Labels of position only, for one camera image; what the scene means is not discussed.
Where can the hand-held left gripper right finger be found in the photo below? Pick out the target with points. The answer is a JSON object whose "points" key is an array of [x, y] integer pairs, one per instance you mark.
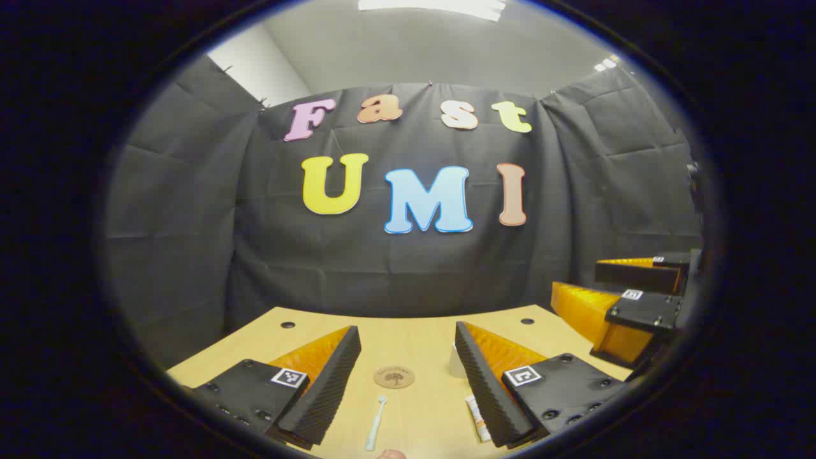
{"points": [[484, 395]]}

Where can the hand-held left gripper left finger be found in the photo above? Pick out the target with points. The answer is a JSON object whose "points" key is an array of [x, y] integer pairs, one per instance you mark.
{"points": [[325, 389]]}

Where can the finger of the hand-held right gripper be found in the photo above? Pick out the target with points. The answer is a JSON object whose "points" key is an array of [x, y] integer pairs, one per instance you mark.
{"points": [[644, 312], [637, 275]]}

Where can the white toothpaste tube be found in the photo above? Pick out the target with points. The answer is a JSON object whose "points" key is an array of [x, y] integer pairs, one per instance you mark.
{"points": [[478, 417]]}

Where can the white cup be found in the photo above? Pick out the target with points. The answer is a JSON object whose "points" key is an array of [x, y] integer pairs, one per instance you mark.
{"points": [[456, 366]]}

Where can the pale green toothbrush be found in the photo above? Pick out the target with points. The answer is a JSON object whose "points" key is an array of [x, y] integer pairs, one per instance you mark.
{"points": [[376, 421]]}

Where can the round brown coaster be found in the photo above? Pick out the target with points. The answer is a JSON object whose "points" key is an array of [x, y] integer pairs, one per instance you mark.
{"points": [[394, 377]]}

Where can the wooden desktop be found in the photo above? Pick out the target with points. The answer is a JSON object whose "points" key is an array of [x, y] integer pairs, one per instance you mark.
{"points": [[408, 344]]}

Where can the black backdrop cloth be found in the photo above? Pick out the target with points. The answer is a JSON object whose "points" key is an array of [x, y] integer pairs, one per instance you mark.
{"points": [[382, 274]]}

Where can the ceiling light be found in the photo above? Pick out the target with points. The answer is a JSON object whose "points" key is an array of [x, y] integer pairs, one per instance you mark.
{"points": [[433, 6], [605, 64]]}

